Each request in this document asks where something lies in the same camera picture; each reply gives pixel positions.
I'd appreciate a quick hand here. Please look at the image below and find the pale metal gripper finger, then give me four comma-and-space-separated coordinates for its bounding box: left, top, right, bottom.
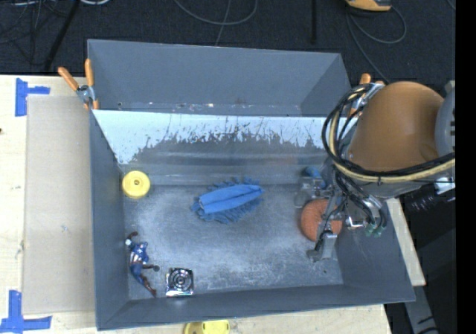
295, 177, 329, 209
306, 231, 338, 263

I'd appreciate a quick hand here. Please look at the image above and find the orange ball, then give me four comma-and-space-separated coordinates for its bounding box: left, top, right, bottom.
299, 199, 344, 243

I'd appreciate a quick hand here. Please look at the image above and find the blue microfibre duster mitt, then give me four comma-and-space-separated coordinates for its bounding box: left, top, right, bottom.
190, 176, 266, 225

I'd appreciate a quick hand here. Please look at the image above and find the grey metal bin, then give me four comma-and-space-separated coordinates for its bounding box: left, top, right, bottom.
86, 38, 417, 332

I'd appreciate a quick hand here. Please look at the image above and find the silver square fan grille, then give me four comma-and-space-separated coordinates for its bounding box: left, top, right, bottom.
164, 267, 195, 298

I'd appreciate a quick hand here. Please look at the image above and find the yellow round disc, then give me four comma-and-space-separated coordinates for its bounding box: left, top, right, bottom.
121, 170, 152, 199

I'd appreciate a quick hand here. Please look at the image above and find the blue and red toy figure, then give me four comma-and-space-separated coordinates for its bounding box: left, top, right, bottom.
124, 231, 161, 298

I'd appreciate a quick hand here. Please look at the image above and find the pale flat board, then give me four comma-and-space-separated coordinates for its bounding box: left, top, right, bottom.
21, 94, 97, 317

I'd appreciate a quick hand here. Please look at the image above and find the black cylinder on white bracket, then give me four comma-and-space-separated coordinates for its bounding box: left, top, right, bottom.
403, 179, 457, 215

